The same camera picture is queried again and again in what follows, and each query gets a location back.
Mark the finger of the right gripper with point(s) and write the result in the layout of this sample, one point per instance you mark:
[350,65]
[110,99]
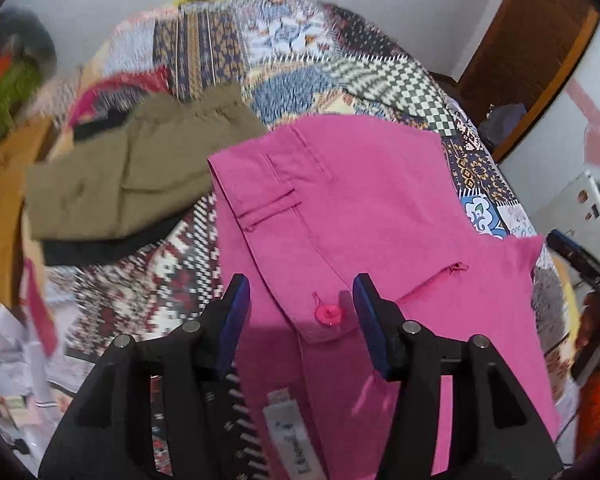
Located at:
[580,260]

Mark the wooden lap table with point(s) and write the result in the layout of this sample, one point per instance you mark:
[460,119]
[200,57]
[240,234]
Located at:
[24,146]

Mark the white power strip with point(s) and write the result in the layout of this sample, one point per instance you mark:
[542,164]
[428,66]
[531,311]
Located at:
[575,212]

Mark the red pink garment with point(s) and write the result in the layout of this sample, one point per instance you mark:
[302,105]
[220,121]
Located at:
[119,92]

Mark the pink pants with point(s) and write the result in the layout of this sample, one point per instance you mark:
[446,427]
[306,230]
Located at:
[304,209]

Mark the olive green folded pants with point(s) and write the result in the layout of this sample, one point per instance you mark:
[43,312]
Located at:
[125,179]

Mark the orange sleeve right forearm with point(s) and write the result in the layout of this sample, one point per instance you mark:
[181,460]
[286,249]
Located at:
[588,426]

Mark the wooden door frame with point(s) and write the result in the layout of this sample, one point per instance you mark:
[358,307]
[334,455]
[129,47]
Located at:
[528,53]

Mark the white papers pile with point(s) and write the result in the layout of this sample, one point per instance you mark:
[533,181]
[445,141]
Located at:
[31,404]

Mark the right hand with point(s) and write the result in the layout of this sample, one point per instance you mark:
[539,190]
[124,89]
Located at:
[589,320]

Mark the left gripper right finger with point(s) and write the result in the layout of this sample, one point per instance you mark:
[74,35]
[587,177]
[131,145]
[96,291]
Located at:
[496,431]

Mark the green bag clutter pile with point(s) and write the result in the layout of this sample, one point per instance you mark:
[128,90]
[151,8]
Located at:
[27,59]

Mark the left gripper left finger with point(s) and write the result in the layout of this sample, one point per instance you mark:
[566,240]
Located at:
[106,431]

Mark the black folded garment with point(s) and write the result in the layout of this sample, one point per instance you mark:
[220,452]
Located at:
[68,253]

